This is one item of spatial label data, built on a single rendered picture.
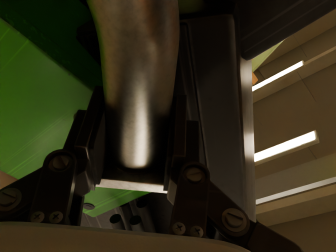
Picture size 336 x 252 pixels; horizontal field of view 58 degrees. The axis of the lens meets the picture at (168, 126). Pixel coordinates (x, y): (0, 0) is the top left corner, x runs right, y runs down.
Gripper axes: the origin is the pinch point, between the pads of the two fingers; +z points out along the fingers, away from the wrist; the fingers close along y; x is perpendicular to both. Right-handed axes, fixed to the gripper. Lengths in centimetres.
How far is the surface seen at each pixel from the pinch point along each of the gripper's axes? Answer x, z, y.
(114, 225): -11.5, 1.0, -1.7
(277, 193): -238, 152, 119
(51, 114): -1.7, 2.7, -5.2
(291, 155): -397, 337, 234
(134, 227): -11.1, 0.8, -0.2
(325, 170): -205, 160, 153
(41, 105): -1.1, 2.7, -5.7
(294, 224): -377, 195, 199
